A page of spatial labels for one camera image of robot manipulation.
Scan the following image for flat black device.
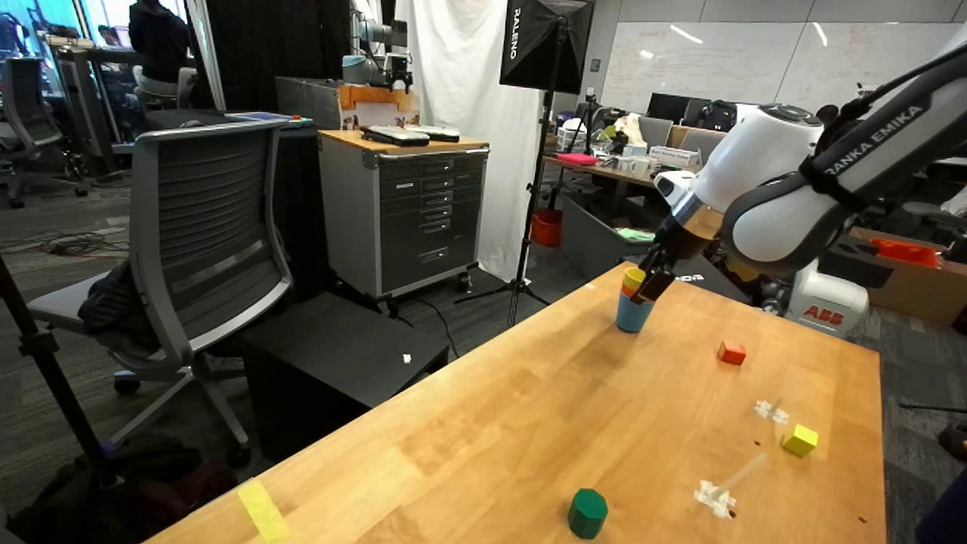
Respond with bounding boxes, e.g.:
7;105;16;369
359;120;462;147

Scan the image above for white ABB robot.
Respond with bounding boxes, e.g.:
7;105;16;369
783;256;870;343

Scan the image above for orange red cloth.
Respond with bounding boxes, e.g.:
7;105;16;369
870;237;947;271

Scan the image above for black softbox light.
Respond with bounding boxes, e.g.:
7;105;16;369
498;0;598;98

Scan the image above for black tripod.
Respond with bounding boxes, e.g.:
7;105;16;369
0;254;124;487

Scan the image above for cardboard box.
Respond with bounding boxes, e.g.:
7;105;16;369
854;227;967;326

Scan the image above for white plastic stick piece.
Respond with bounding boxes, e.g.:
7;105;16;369
692;451;771;523

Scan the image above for cluttered background desk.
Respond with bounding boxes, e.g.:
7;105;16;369
546;140;706;229

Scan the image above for black floor bag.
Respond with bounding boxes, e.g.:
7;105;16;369
8;436;244;544

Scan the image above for small yellow block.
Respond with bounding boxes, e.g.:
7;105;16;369
779;422;822;461

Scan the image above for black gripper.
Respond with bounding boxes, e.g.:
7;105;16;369
634;227;700;305

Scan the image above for black light stand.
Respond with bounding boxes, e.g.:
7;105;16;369
456;87;568;305

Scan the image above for green cylinder block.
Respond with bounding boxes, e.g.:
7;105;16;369
565;487;611;540

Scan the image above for black low box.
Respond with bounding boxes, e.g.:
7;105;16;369
240;291;455;457

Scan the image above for grey drawer cabinet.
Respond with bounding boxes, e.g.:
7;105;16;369
318;128;493;303

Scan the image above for grey mesh office chair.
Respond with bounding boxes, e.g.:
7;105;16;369
27;113;318;457

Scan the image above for white curtain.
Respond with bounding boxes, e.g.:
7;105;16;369
404;0;546;284

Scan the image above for small red block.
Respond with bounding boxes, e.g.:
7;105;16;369
713;338;750;369

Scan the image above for blue plastic cup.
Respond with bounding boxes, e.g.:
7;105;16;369
614;293;657;335

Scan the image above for red bucket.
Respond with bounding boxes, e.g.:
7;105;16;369
528;205;565;250

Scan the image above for dark office chair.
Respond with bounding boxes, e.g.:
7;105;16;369
0;55;92;208

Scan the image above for person in dark clothes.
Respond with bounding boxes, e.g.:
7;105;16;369
126;0;201;102

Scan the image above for yellow tape strip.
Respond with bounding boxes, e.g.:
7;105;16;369
236;478;294;544

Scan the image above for grey padded chair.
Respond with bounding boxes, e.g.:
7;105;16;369
667;124;736;163

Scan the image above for white tape scraps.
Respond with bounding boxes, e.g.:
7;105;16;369
753;398;792;426

